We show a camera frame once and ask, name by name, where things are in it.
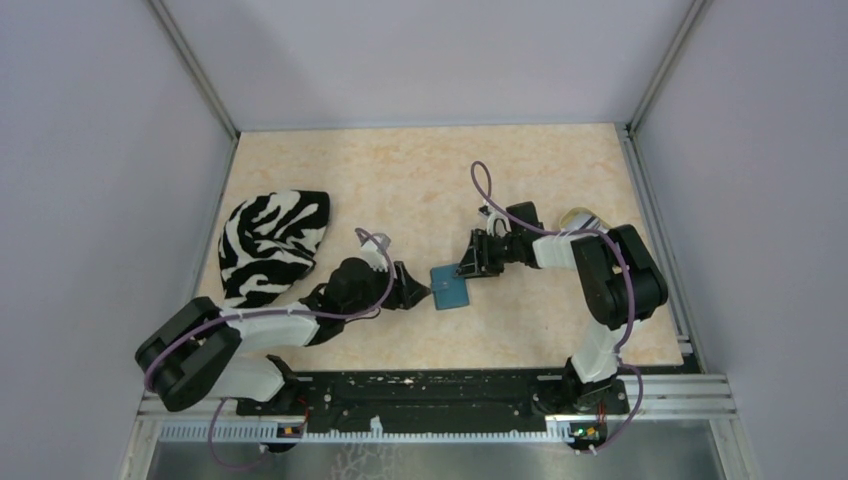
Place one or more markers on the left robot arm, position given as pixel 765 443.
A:
pixel 204 351

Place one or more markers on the cream oval card tray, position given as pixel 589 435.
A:
pixel 580 218

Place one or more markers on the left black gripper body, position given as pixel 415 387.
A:
pixel 376 289

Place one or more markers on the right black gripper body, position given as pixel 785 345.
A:
pixel 495 251

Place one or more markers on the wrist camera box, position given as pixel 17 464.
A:
pixel 374 249
pixel 497 224

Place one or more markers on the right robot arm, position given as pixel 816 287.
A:
pixel 620 281

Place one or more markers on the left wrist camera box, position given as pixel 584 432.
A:
pixel 374 249

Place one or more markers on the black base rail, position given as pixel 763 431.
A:
pixel 450 403

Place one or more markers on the zebra striped cloth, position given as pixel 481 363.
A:
pixel 270 242

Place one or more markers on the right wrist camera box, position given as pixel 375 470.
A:
pixel 497 224

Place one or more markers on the blue card holder wallet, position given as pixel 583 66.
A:
pixel 449 290

